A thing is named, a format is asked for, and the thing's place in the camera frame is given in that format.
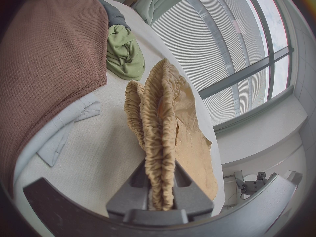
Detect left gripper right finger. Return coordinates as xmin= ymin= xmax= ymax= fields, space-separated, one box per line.
xmin=174 ymin=160 xmax=214 ymax=219

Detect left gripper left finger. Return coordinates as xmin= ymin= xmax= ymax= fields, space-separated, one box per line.
xmin=107 ymin=158 xmax=149 ymax=217

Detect tan shorts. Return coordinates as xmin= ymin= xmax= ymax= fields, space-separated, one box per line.
xmin=124 ymin=58 xmax=218 ymax=211

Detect bed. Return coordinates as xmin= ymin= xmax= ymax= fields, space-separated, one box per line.
xmin=12 ymin=0 xmax=225 ymax=217

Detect pale blue garment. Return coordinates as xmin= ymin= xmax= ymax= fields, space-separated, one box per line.
xmin=37 ymin=93 xmax=102 ymax=167

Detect green garment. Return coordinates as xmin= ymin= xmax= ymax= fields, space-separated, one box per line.
xmin=106 ymin=24 xmax=145 ymax=81

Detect window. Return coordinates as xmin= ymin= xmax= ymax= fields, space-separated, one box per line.
xmin=151 ymin=0 xmax=297 ymax=134

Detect brown shorts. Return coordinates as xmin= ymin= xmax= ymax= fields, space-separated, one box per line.
xmin=0 ymin=0 xmax=109 ymax=197

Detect dark grey garment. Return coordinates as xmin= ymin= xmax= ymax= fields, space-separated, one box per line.
xmin=97 ymin=0 xmax=131 ymax=31

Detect blue-green curtain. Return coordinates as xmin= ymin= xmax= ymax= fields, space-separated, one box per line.
xmin=134 ymin=0 xmax=215 ymax=25

